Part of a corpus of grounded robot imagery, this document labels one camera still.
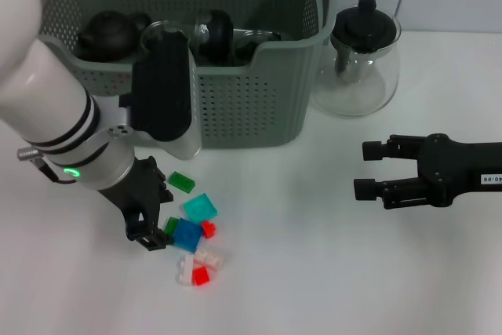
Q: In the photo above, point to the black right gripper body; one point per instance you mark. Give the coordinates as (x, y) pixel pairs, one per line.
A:
(459, 170)

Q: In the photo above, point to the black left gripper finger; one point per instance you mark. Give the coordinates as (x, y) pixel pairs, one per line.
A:
(165, 193)
(153, 240)

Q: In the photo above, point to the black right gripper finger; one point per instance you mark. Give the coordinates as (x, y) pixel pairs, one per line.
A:
(372, 150)
(366, 190)

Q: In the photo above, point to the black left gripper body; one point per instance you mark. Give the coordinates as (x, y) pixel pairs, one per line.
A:
(137, 197)

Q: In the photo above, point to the translucent green brick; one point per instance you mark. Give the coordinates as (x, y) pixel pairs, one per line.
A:
(172, 226)

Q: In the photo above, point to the blue square brick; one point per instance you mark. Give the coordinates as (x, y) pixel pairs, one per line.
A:
(188, 235)

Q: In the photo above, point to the white long narrow brick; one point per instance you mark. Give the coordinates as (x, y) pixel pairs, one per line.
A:
(184, 268)

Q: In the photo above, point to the glass teacup with black sleeve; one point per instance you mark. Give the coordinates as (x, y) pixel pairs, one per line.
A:
(251, 46)
(162, 26)
(219, 37)

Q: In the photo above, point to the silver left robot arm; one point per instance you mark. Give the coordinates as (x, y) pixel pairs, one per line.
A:
(43, 88)

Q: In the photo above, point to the grey-green perforated storage bin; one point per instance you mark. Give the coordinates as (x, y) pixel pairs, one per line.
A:
(255, 107)

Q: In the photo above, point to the opaque green two-stud brick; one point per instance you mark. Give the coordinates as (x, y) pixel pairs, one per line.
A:
(181, 182)

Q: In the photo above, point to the teal square brick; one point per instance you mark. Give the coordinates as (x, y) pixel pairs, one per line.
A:
(201, 207)

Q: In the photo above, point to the small red stud brick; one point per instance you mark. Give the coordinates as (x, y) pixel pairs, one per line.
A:
(208, 230)

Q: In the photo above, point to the orange-red small square brick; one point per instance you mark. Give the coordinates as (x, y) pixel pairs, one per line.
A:
(201, 276)

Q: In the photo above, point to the glass teapot with black lid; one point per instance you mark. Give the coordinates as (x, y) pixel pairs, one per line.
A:
(364, 25)

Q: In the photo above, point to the black clay teapot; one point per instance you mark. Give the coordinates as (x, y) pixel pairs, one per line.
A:
(108, 35)

